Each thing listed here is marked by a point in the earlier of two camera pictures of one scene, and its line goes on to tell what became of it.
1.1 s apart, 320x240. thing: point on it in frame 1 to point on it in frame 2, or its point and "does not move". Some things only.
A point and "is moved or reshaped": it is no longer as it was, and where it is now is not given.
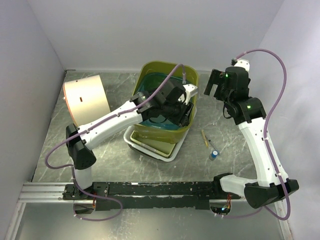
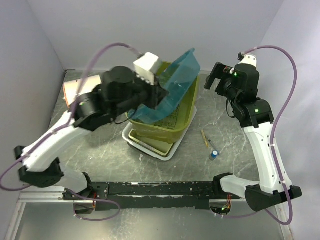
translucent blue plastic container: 151,82 is moved or reshaped
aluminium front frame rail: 53,192 does not move
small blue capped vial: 214,154 does not move
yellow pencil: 204,137 does not move
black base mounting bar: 122,196 does not move
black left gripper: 183,120 to 157,94
